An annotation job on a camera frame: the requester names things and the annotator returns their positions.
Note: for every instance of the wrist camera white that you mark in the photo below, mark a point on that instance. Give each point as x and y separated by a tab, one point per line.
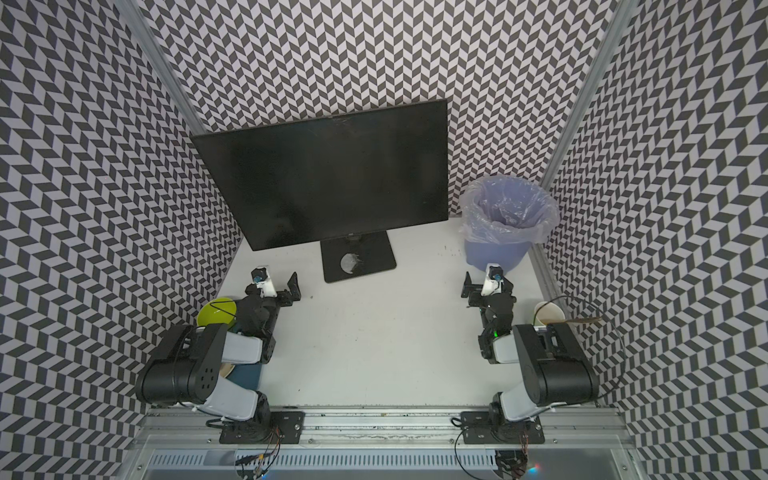
490	285
262	283

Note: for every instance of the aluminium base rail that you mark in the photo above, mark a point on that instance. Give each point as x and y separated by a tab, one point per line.
432	427

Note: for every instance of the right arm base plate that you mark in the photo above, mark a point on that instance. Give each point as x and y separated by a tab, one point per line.
478	428

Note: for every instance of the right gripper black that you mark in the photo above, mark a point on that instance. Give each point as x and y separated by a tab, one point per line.
474	289

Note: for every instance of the dark teal tray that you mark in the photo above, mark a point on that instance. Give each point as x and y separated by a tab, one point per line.
246	375

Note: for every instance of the clear plastic bin liner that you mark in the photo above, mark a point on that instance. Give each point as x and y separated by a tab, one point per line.
502	210

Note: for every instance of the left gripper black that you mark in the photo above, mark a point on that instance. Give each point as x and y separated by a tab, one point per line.
286	300

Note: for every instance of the black computer monitor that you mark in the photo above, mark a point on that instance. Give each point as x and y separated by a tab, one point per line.
330	177

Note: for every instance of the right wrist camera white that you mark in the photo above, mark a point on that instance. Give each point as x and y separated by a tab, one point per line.
490	285

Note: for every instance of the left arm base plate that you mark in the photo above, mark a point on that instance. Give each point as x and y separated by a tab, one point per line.
285	426

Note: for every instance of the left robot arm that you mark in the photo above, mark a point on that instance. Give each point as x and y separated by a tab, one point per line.
184	369

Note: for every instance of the blue trash bin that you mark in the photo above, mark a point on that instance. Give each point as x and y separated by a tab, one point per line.
505	248

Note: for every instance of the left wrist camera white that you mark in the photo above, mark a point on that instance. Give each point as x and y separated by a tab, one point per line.
262	283

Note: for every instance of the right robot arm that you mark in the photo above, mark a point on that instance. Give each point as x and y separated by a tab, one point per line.
555	371

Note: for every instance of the lime green bowl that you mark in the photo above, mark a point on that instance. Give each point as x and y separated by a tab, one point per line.
215	312

